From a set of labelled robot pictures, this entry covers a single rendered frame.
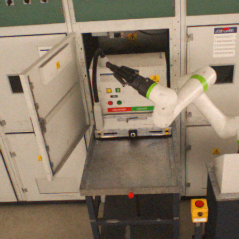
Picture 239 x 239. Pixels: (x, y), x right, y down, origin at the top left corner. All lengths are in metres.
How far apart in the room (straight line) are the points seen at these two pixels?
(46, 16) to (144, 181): 1.19
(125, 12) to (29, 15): 0.60
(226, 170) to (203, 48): 0.81
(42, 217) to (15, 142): 0.73
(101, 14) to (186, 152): 1.26
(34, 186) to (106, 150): 1.00
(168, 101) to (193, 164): 1.34
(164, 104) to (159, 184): 0.66
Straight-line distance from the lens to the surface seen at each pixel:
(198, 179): 3.04
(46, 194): 3.25
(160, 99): 1.64
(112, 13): 2.28
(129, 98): 2.34
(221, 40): 2.38
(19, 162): 3.07
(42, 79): 2.07
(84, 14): 2.31
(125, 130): 2.47
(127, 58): 2.37
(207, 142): 2.79
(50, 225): 3.20
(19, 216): 3.36
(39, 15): 2.37
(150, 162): 2.30
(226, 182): 2.19
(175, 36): 2.35
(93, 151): 2.43
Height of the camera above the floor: 2.35
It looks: 32 degrees down
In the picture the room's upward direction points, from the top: 4 degrees counter-clockwise
